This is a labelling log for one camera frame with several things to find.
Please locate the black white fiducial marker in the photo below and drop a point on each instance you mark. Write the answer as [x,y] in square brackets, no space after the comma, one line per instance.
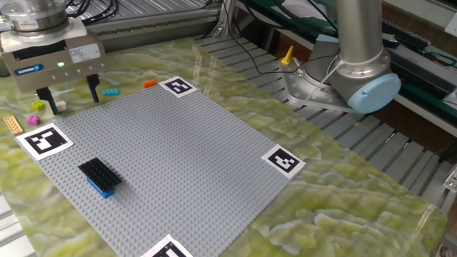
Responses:
[168,249]
[177,86]
[44,141]
[283,161]

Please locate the green marble pattern mat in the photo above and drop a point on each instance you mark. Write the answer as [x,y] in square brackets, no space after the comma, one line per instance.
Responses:
[339,214]

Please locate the black Lego plate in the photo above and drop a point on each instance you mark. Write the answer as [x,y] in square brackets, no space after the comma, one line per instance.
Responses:
[100,175]

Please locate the silver UR5 robot arm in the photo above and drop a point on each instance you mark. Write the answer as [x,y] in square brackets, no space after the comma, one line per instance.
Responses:
[357,35]

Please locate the tan Lego plate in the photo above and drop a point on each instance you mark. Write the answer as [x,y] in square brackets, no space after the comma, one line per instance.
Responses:
[13,125]

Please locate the white paper sheet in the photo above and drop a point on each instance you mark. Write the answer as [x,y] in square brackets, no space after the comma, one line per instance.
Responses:
[300,7]

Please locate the orange Lego brick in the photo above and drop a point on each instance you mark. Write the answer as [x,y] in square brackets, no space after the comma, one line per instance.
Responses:
[149,83]

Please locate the small white Lego brick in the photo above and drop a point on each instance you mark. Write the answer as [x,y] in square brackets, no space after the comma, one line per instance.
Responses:
[62,106]

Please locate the silver Schunk gripper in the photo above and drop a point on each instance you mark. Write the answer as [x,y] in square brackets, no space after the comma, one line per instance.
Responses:
[60,71]

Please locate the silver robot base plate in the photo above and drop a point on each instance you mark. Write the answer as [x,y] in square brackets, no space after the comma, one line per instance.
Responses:
[303,93]

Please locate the small magenta Lego brick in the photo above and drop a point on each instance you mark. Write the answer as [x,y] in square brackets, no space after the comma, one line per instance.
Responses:
[33,120]

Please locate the cyan Lego plate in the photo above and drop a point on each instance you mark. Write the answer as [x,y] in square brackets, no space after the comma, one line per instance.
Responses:
[111,91]

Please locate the yellow plastic clip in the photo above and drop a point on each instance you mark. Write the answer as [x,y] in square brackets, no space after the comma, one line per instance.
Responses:
[287,55]

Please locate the grey Lego baseplate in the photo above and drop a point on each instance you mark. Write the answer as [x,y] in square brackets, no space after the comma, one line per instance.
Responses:
[178,160]

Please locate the blue Lego brick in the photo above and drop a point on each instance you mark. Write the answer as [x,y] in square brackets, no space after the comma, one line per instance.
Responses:
[103,193]

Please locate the white metal corner bracket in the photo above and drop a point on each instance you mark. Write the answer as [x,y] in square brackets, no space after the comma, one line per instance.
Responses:
[450,180]

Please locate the aluminium frame post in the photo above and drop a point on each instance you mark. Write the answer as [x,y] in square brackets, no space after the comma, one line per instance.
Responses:
[228,14]

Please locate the small lime green Lego brick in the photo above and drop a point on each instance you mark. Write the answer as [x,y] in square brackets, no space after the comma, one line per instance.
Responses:
[38,105]

